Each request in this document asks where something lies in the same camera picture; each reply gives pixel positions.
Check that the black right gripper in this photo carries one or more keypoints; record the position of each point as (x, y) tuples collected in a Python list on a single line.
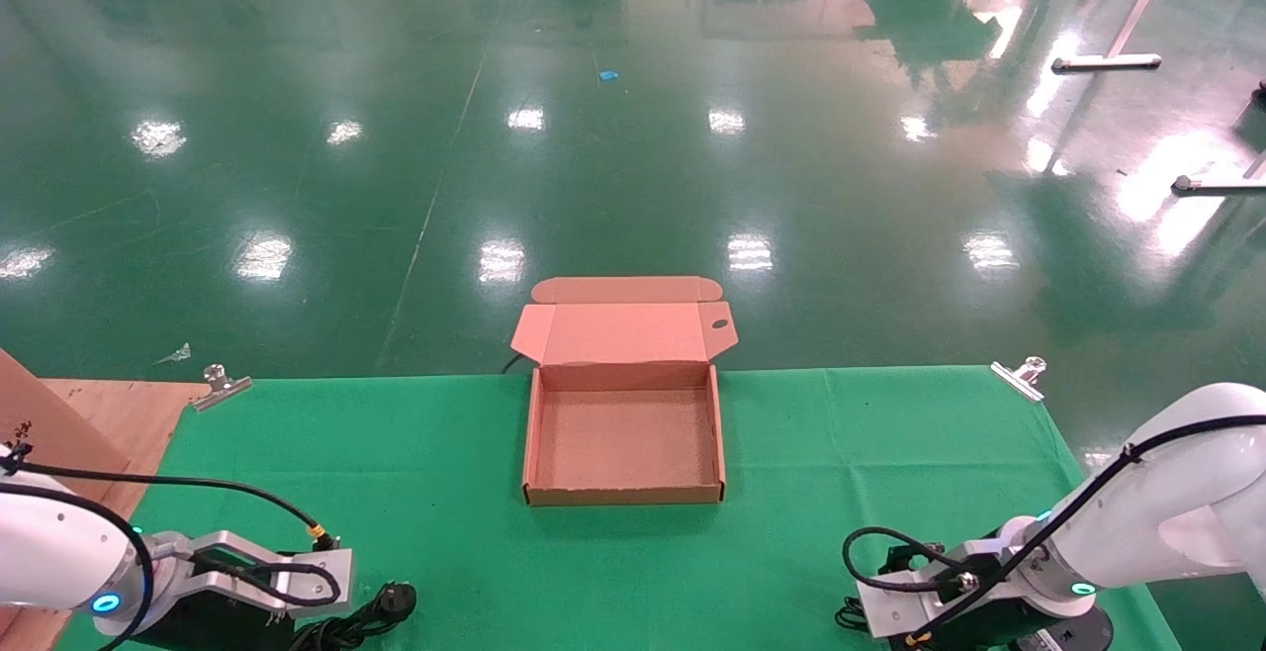
[(989, 631)]

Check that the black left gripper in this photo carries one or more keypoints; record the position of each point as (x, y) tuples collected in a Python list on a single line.
[(213, 629)]

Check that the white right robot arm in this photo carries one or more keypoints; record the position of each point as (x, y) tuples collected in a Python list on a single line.
[(1187, 503)]

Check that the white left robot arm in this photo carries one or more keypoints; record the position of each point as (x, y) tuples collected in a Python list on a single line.
[(49, 552)]

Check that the open brown cardboard box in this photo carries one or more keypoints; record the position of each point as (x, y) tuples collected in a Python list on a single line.
[(623, 334)]

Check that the metal spring clip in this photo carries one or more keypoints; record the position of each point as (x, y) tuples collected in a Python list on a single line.
[(222, 389), (1021, 379)]

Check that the brown wooden board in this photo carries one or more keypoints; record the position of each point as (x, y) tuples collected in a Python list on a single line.
[(49, 423)]

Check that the clear plastic floor scrap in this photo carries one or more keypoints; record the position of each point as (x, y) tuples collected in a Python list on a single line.
[(176, 355)]

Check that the green table cloth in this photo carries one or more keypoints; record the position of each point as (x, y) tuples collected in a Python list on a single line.
[(613, 572)]

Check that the white table leg dark foot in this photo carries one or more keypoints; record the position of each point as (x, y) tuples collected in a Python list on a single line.
[(1217, 185)]

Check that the white T-shaped table leg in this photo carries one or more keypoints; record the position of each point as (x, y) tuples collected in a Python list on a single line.
[(1106, 62)]

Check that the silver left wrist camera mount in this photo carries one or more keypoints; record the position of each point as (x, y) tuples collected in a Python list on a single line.
[(227, 542)]

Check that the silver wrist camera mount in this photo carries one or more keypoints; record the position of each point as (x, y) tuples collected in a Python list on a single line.
[(890, 611), (227, 542)]

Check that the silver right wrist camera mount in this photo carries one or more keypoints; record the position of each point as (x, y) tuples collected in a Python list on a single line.
[(890, 611)]

